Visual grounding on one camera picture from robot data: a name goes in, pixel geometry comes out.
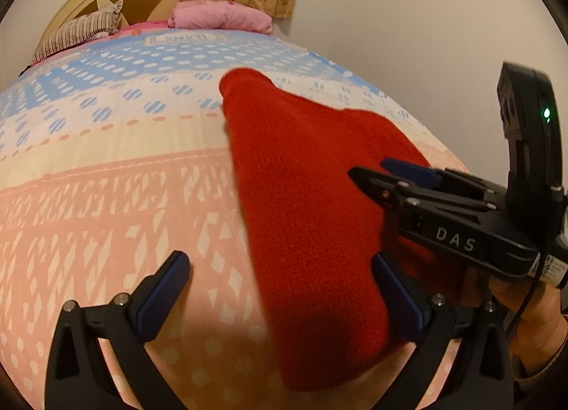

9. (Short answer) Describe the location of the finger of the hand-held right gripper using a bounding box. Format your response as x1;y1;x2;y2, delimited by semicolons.
380;158;509;203
348;167;500;216

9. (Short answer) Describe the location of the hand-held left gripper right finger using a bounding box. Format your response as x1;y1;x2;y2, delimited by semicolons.
372;252;524;410

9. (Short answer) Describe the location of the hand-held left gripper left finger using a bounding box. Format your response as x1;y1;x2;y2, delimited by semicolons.
44;251;191;410

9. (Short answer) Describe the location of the red knitted sweater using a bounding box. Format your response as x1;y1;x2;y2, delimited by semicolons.
219;67;471;393

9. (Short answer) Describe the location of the person's right forearm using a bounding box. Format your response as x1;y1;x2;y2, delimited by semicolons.
510;325;568;382

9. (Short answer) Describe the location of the person's right hand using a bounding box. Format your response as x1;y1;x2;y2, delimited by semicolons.
459;264;566;351

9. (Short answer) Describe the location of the polka dot bed quilt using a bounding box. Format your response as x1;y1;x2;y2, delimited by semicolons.
0;28;489;410

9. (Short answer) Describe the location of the pink pillow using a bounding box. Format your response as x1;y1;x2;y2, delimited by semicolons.
169;0;273;35

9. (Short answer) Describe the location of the striped pillow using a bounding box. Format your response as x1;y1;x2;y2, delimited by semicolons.
33;0;125;62

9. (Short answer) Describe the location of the black cable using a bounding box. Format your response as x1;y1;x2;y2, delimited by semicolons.
505;254;547;344

